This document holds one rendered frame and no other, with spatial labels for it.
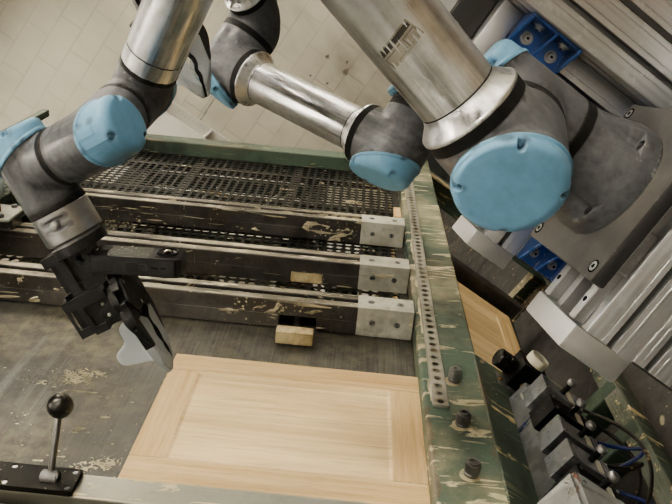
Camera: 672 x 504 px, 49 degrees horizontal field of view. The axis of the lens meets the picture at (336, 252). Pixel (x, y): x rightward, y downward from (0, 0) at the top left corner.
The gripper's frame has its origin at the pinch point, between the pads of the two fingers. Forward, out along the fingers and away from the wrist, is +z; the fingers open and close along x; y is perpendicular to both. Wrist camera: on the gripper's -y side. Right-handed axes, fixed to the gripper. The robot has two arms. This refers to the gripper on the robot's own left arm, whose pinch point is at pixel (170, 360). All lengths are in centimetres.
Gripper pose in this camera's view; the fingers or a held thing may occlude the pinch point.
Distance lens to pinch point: 101.6
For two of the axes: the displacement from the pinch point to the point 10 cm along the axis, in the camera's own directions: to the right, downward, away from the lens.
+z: 4.4, 8.6, 2.6
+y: -9.0, 4.4, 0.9
